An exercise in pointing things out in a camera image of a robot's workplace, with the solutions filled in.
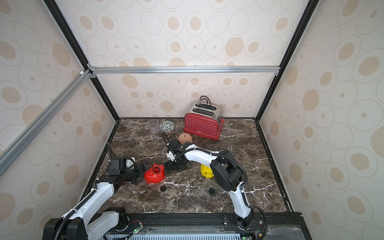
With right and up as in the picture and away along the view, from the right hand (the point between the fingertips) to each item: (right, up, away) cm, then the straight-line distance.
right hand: (175, 170), depth 89 cm
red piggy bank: (-10, 0, -8) cm, 13 cm away
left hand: (-11, +3, -6) cm, 13 cm away
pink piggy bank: (+5, +19, +8) cm, 22 cm away
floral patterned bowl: (-10, +27, +24) cm, 38 cm away
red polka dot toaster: (+19, +31, +8) cm, 37 cm away
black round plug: (-7, -9, -3) cm, 12 cm away
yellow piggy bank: (+18, +1, -6) cm, 19 cm away
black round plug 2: (+21, -11, -5) cm, 24 cm away
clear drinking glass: (-20, +28, +23) cm, 41 cm away
